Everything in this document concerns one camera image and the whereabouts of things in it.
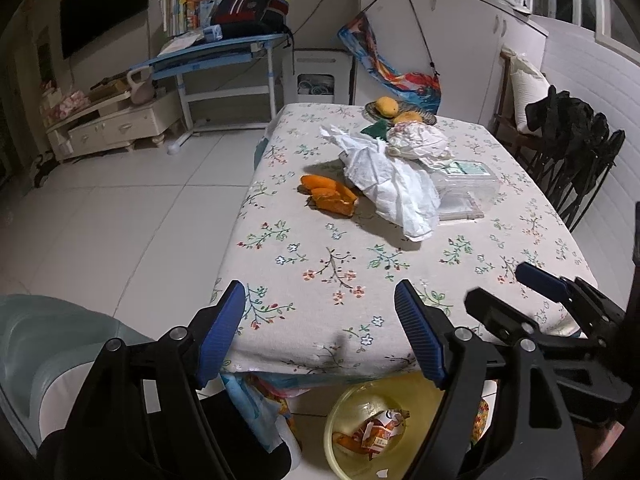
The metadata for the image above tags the black jacket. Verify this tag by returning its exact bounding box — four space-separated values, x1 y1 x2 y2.
525 85 626 171

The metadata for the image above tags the white pillow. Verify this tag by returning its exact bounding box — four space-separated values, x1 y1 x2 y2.
500 47 552 132

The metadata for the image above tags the black strap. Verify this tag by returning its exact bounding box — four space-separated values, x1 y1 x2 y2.
360 0 439 82

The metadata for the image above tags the wooden chair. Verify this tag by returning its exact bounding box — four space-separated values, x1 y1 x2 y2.
492 50 551 162

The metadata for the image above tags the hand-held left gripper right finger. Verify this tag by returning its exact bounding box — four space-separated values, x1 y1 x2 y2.
394 280 584 480

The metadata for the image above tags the colourful printed cloth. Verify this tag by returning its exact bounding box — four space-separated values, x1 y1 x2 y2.
337 12 444 116

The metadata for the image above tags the orange peel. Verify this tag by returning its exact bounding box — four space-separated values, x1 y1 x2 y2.
309 184 359 218
299 174 338 197

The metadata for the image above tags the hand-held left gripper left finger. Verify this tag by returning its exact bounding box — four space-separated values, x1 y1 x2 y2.
50 280 293 480

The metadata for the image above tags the white wall cabinet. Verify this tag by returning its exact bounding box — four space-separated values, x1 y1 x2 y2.
357 0 549 134

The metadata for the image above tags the yellow plastic basin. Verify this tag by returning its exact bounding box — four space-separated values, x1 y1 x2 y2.
323 372 494 480

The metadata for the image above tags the white plastic stool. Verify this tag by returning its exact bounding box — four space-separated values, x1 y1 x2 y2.
282 48 352 111

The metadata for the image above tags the dark striped backpack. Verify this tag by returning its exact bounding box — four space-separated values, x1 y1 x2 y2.
210 0 292 39

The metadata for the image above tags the pink floral box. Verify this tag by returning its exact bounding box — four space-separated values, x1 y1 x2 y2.
52 91 87 117

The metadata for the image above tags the clear plastic container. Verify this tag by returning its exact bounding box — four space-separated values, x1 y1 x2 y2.
430 159 501 222

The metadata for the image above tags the green packet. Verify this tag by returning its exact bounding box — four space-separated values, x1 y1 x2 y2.
361 120 394 140

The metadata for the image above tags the row of books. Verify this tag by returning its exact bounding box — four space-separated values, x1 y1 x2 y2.
159 0 217 39

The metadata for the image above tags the red and white wrapper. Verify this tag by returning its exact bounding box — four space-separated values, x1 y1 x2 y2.
350 409 412 461

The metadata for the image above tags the black metal chair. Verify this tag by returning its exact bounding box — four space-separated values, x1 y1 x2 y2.
527 125 626 233

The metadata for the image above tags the blue study desk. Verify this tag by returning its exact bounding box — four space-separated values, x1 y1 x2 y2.
129 32 294 147

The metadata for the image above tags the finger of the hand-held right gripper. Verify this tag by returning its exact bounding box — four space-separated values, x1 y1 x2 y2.
515 262 627 333
464 287 538 347

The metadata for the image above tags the white plastic bag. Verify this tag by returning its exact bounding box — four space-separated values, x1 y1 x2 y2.
320 125 442 241

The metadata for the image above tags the white printed bag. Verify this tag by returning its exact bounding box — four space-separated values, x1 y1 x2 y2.
387 122 451 162

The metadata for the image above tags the patterned plastic bag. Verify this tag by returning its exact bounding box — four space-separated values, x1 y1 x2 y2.
220 372 302 463

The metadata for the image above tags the table with floral cloth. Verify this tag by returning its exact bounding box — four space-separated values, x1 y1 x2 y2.
210 102 598 377

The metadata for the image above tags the black television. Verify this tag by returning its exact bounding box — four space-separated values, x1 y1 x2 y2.
60 0 150 60

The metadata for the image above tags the cream television cabinet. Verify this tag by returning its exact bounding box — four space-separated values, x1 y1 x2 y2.
46 91 185 162

